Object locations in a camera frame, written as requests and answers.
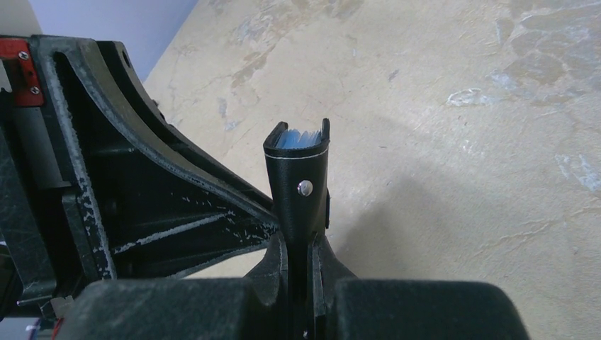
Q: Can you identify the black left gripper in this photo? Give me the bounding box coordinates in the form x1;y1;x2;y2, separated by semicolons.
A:
1;35;278;319

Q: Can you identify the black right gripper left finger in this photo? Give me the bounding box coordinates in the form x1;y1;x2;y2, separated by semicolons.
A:
55;233;288;339

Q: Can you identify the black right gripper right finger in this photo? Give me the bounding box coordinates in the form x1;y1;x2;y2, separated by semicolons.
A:
307;234;529;339

